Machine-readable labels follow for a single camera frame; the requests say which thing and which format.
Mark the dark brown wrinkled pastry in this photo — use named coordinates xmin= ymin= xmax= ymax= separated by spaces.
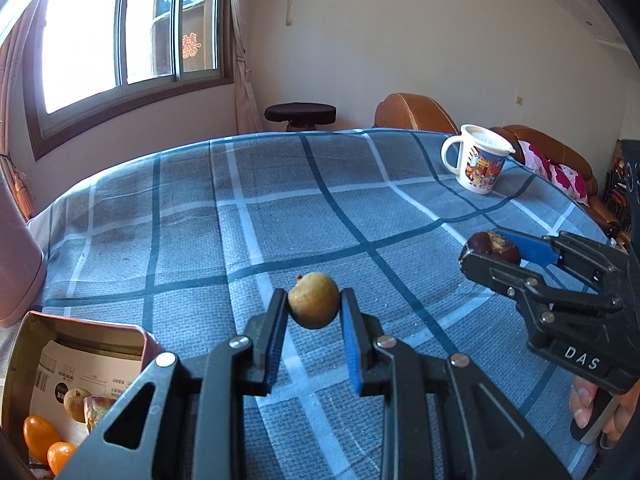
xmin=460 ymin=231 xmax=521 ymax=264

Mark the tan longan fruit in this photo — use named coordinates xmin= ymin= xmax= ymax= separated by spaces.
xmin=288 ymin=272 xmax=340 ymax=330
xmin=63 ymin=388 xmax=91 ymax=424

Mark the small orange tangerine front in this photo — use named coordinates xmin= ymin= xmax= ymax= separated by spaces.
xmin=47 ymin=441 xmax=77 ymax=476

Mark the chocolate-coated cake roll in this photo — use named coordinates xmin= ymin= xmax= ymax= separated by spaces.
xmin=84 ymin=396 xmax=115 ymax=434

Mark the person's right hand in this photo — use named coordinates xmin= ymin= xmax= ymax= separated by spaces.
xmin=568 ymin=376 xmax=640 ymax=453

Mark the pink floral cushion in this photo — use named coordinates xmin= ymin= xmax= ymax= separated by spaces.
xmin=518 ymin=141 xmax=589 ymax=206

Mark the white cartoon print mug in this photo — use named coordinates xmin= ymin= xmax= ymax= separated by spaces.
xmin=440 ymin=124 xmax=515 ymax=195

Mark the printed paper in box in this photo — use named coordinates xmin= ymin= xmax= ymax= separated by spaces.
xmin=28 ymin=340 xmax=141 ymax=445

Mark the red metal tin box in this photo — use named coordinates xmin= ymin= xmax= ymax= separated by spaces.
xmin=1 ymin=311 xmax=162 ymax=479

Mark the blue plaid tablecloth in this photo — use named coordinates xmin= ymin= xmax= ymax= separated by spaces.
xmin=28 ymin=130 xmax=602 ymax=478

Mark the brown leather armchair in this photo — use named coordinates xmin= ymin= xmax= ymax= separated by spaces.
xmin=373 ymin=92 xmax=459 ymax=134

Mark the pink electric kettle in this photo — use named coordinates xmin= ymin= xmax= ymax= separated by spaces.
xmin=0 ymin=177 xmax=47 ymax=327

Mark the black round stool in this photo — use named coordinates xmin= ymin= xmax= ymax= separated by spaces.
xmin=264 ymin=102 xmax=337 ymax=131

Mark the pink curtain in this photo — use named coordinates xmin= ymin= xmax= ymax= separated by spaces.
xmin=230 ymin=0 xmax=262 ymax=134

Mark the window with metal frame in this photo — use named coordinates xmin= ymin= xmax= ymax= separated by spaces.
xmin=23 ymin=0 xmax=233 ymax=159

